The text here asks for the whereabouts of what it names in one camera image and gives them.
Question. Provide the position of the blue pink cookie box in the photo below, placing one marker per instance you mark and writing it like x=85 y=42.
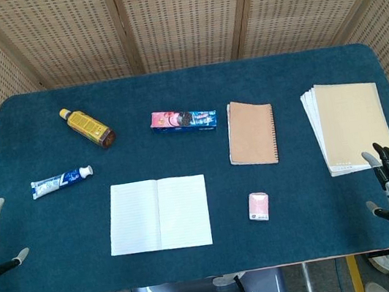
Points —
x=183 y=121

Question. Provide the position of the metal table leg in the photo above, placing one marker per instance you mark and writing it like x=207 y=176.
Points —
x=307 y=283

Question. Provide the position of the pink white tissue pack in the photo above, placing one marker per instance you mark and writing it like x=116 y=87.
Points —
x=259 y=208

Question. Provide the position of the blue white toothpaste tube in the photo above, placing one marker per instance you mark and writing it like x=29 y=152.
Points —
x=56 y=182

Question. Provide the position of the white lined notebook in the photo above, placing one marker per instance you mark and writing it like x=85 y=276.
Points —
x=157 y=215

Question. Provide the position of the woven bamboo folding screen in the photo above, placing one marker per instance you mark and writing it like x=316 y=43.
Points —
x=181 y=14

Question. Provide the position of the brown spiral notebook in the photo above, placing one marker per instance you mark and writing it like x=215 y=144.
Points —
x=251 y=133

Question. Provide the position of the beige large paper pad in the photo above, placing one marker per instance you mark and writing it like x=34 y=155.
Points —
x=350 y=121

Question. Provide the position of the dark blue table cloth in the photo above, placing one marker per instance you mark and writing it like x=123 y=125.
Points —
x=185 y=88

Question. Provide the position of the yellow label tea bottle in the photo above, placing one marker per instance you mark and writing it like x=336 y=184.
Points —
x=88 y=127

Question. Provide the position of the yellow strip under table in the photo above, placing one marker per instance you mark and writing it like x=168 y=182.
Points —
x=355 y=276

